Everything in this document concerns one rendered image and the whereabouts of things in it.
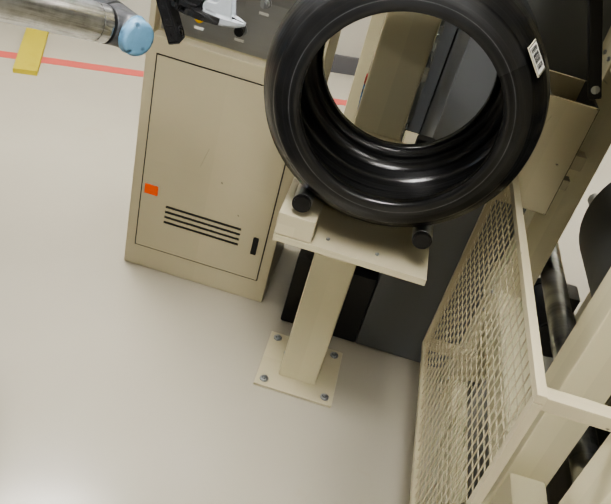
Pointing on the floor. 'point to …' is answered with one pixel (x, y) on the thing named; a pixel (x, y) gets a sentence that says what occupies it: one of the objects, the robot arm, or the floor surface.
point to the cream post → (372, 106)
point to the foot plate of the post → (323, 393)
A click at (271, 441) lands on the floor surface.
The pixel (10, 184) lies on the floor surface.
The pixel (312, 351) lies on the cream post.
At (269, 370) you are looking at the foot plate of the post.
